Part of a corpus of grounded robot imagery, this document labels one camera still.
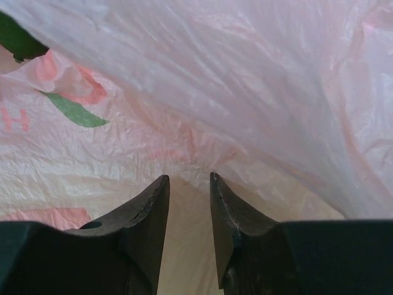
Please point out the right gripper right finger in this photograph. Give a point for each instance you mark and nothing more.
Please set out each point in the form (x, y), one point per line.
(258, 255)

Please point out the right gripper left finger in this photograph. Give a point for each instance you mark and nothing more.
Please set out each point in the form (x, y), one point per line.
(118, 253)

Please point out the pink plastic bag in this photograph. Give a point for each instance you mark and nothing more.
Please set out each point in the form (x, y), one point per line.
(289, 101)

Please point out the dark green avocado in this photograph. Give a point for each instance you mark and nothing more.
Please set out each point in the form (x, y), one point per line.
(18, 41)

